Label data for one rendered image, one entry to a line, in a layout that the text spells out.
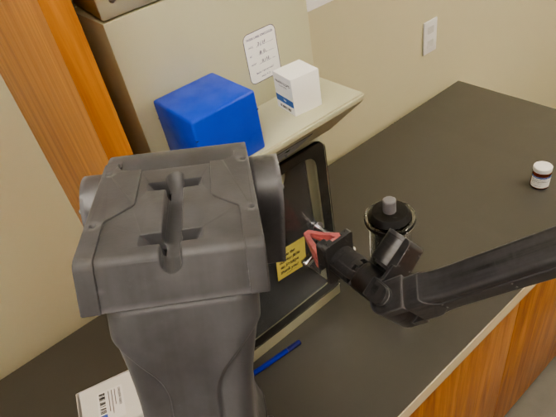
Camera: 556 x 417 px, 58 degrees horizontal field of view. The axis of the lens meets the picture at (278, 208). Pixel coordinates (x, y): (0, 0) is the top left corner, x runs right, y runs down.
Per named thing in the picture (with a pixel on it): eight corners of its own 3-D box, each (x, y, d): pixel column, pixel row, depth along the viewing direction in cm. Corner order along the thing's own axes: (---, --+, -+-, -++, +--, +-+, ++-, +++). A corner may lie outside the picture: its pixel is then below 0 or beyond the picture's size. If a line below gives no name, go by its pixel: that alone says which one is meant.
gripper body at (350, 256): (345, 225, 92) (375, 246, 88) (347, 262, 99) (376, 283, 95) (318, 244, 90) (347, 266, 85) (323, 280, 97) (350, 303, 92)
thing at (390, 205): (359, 220, 111) (357, 197, 107) (394, 203, 113) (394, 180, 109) (384, 244, 104) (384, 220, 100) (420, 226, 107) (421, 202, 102)
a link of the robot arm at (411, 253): (377, 309, 78) (412, 327, 82) (419, 246, 77) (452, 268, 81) (341, 274, 89) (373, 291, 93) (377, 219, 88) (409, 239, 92)
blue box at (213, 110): (170, 155, 74) (151, 100, 68) (226, 125, 78) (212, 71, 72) (208, 181, 67) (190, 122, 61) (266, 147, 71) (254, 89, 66)
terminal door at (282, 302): (234, 362, 106) (182, 221, 81) (338, 281, 119) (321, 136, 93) (237, 365, 106) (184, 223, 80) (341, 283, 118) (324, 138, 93)
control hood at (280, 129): (173, 213, 79) (153, 161, 73) (322, 124, 93) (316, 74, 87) (213, 248, 72) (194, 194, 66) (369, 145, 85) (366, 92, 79)
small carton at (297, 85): (278, 106, 80) (271, 70, 76) (304, 93, 82) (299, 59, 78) (295, 117, 76) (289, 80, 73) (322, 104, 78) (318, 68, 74)
